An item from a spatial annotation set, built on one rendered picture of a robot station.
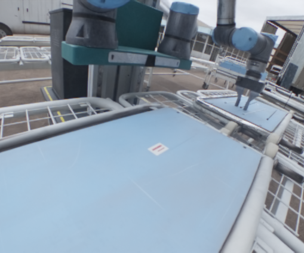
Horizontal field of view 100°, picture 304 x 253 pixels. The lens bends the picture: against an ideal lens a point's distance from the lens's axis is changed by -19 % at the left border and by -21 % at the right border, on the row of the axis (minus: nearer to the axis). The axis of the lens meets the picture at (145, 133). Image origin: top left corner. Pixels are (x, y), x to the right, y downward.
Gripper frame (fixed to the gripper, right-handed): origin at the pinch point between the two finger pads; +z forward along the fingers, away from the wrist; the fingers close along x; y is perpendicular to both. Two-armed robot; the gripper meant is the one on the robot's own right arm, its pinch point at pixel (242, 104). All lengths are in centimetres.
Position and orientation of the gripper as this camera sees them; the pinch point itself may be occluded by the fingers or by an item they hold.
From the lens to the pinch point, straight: 90.7
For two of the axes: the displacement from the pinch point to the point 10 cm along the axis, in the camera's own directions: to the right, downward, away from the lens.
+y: -7.4, 2.3, -6.3
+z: -1.5, 8.6, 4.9
